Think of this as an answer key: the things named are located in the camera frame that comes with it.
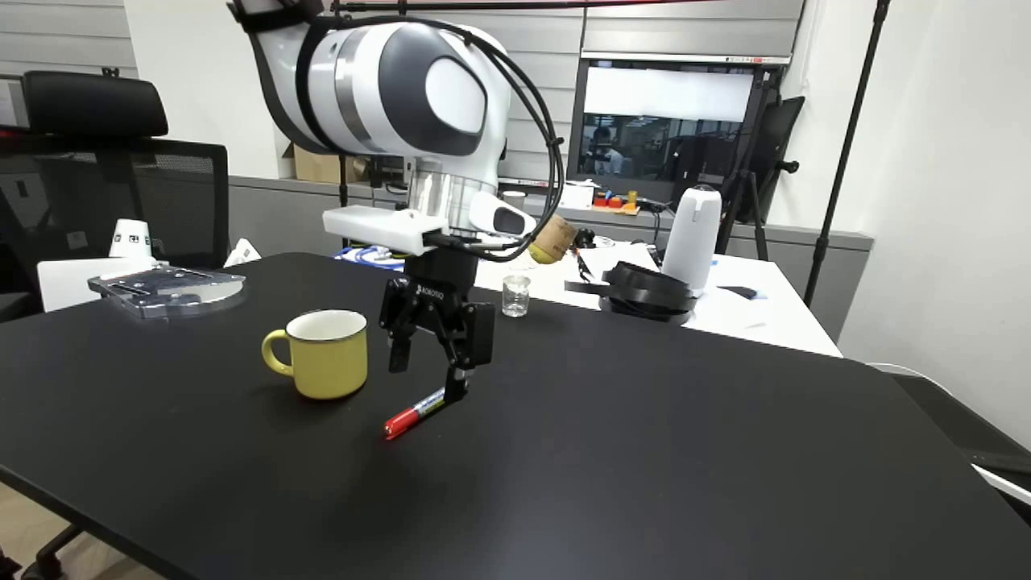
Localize cardboard box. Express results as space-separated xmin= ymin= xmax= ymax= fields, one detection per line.
xmin=285 ymin=142 xmax=367 ymax=185

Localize thin black wall pole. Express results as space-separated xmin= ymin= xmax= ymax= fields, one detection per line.
xmin=803 ymin=0 xmax=896 ymax=307

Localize blue cable coil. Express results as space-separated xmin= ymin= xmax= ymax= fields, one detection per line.
xmin=333 ymin=242 xmax=409 ymax=273

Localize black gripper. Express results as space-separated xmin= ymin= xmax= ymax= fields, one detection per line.
xmin=377 ymin=242 xmax=498 ymax=410

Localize black flat panel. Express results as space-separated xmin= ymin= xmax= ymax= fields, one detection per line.
xmin=765 ymin=92 xmax=810 ymax=198

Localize white rectangular board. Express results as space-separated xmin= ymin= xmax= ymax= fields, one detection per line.
xmin=35 ymin=255 xmax=133 ymax=315

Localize yellow enamel mug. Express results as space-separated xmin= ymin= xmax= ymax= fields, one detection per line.
xmin=257 ymin=307 xmax=374 ymax=405

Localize white box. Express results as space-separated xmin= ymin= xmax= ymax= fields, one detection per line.
xmin=556 ymin=178 xmax=599 ymax=212

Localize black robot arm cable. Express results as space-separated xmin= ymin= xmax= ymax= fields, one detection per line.
xmin=448 ymin=17 xmax=567 ymax=268

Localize small clear glass jar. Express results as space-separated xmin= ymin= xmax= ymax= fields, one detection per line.
xmin=498 ymin=270 xmax=534 ymax=323

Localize brown wooden mallet head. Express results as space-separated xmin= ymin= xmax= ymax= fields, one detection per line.
xmin=524 ymin=209 xmax=578 ymax=268

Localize red orange small blocks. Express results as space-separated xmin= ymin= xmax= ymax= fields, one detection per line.
xmin=591 ymin=190 xmax=643 ymax=216

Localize black office chair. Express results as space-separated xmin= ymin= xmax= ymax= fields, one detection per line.
xmin=0 ymin=67 xmax=236 ymax=315

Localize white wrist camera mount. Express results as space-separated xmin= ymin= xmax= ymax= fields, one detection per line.
xmin=319 ymin=204 xmax=445 ymax=257

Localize large dark window screen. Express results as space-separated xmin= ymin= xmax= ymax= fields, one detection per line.
xmin=569 ymin=57 xmax=770 ymax=207

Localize black table leg base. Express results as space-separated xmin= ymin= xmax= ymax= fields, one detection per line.
xmin=20 ymin=520 xmax=94 ymax=580

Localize red capped marker pen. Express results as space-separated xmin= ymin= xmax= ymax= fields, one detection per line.
xmin=379 ymin=385 xmax=452 ymax=443

